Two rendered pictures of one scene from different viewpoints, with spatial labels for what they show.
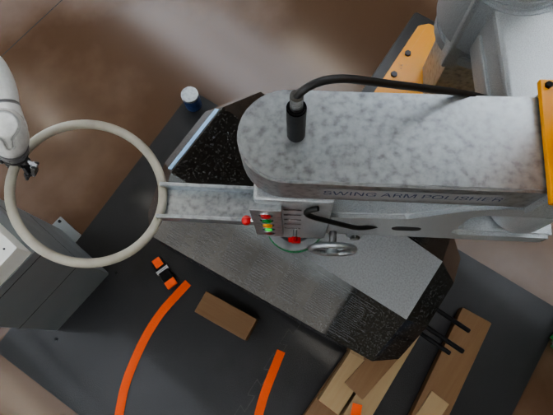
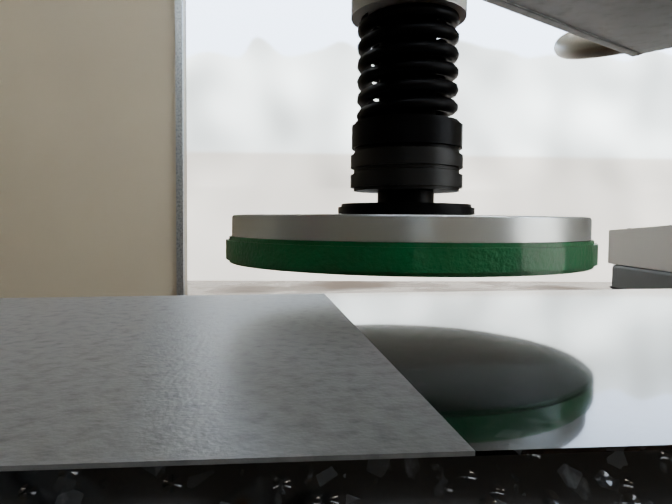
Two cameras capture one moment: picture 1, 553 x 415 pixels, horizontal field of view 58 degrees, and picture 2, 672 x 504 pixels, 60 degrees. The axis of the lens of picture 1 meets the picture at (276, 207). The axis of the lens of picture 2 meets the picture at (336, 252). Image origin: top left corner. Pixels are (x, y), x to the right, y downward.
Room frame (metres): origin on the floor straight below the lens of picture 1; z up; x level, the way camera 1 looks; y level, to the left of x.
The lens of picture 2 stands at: (0.64, -0.36, 0.90)
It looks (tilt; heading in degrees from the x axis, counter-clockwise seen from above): 3 degrees down; 130
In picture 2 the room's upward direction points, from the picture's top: straight up
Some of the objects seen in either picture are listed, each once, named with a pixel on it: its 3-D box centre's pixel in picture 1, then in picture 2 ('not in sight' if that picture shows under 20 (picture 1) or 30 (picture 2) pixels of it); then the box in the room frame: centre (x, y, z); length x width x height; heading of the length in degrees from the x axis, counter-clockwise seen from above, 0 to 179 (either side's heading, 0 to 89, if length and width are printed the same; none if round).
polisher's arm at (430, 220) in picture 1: (431, 198); not in sight; (0.36, -0.45, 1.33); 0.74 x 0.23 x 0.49; 81
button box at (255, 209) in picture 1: (267, 219); not in sight; (0.34, 0.03, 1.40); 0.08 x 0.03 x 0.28; 81
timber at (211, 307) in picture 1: (226, 315); not in sight; (0.19, 0.32, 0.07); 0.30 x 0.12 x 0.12; 55
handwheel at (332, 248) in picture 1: (332, 238); not in sight; (0.30, -0.16, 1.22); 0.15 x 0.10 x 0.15; 81
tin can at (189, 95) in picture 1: (191, 99); not in sight; (1.45, 0.42, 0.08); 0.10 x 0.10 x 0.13
